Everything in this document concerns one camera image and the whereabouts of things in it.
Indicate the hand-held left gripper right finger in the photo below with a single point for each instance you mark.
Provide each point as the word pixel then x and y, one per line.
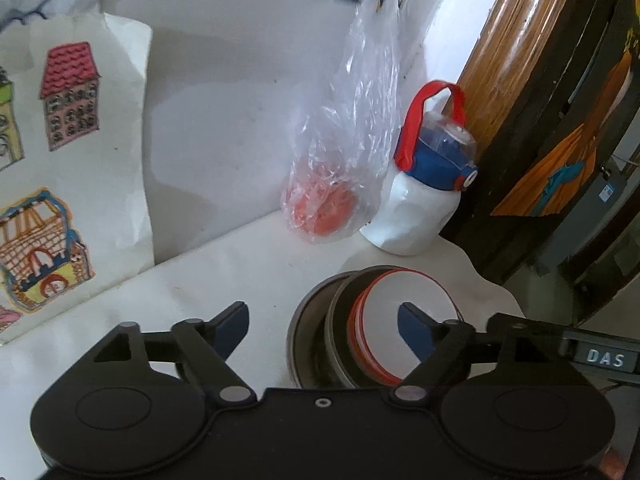
pixel 415 332

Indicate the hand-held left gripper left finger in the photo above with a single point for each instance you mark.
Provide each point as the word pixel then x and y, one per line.
pixel 232 325

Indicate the floral white bowl red rim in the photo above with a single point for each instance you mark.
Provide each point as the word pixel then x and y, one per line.
pixel 395 300

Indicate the plain white bowl red rim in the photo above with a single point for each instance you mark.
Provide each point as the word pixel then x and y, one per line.
pixel 353 332

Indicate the steel bowl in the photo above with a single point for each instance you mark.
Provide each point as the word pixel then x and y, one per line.
pixel 336 330

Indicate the dark wooden door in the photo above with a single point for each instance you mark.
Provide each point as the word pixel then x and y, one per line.
pixel 470 230

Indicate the white bottle blue lid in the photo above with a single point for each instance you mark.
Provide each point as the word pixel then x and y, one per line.
pixel 410 210

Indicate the grey appliance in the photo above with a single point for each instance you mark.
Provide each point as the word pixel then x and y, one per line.
pixel 590 220

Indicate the red round object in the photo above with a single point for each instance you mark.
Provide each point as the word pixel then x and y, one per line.
pixel 325 210

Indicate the poster of orange dress figure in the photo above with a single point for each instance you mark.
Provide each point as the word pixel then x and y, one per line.
pixel 565 170

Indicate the paper drawing of houses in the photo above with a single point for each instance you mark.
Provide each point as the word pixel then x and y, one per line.
pixel 75 185

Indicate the clear plastic bag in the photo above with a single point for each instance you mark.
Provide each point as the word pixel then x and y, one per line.
pixel 365 100

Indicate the wooden door frame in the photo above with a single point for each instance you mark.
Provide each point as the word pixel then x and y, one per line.
pixel 515 60

